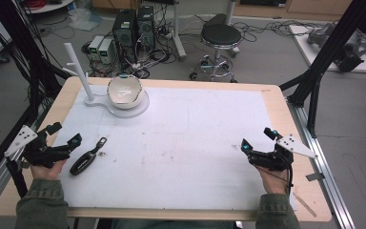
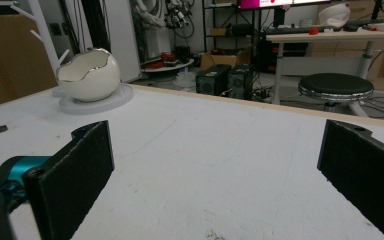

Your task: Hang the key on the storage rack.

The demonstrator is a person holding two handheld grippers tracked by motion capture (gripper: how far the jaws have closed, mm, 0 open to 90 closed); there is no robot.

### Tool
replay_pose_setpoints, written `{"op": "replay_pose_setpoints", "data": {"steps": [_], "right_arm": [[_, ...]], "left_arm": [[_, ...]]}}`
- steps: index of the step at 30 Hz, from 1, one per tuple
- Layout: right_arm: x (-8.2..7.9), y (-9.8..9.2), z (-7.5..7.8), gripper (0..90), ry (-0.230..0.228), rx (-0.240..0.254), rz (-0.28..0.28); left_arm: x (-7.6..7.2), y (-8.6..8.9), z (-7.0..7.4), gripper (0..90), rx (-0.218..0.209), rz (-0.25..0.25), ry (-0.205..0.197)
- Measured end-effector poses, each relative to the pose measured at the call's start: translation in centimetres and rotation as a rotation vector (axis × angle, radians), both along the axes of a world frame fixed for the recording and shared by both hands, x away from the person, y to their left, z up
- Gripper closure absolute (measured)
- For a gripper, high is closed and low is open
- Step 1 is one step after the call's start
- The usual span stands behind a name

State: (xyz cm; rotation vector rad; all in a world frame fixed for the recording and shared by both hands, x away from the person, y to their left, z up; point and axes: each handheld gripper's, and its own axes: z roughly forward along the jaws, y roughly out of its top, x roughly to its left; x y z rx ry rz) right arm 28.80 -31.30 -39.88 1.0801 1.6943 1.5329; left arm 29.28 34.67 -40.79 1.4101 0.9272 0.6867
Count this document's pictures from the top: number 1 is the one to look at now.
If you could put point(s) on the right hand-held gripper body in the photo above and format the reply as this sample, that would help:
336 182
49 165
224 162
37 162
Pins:
271 160

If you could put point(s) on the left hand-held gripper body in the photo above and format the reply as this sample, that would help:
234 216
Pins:
41 156

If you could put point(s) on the person's left hand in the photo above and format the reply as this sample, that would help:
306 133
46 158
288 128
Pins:
47 174

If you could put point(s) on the person's right hand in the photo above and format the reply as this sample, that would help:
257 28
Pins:
274 183

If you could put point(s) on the black slotted scoop tool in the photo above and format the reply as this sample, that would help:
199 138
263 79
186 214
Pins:
83 162

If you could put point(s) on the grey tape strip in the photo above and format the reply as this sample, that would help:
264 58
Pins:
314 176

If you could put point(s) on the wooden table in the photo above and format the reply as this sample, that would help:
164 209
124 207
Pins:
301 197

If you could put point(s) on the wooden stick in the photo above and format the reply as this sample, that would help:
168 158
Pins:
305 205

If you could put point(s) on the white rack with round base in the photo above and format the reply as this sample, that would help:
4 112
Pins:
80 71

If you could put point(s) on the white table mat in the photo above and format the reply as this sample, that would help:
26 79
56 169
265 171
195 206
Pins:
178 152

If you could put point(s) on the white bowl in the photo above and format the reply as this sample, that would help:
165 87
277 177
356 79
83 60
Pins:
124 92

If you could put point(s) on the white floor board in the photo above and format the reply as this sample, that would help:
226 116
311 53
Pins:
301 47

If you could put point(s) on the white power supply box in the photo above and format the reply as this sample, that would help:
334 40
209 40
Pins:
95 46
106 51

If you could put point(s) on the black round stool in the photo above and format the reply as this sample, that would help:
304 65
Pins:
220 35

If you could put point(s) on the clear plastic bag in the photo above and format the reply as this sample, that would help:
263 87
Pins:
84 19

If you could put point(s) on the grey robot device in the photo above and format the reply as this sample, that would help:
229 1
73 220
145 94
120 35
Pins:
349 47

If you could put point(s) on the large black computer tower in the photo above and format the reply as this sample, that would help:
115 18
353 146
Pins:
124 35

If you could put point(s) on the white round table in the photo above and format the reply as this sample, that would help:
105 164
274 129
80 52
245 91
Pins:
49 5

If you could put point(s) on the white table leg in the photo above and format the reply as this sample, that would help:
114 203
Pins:
178 35

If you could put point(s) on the slim black computer tower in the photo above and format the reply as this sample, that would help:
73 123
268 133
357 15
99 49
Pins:
146 27

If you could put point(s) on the black metal frame strut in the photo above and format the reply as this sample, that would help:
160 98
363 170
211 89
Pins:
324 60

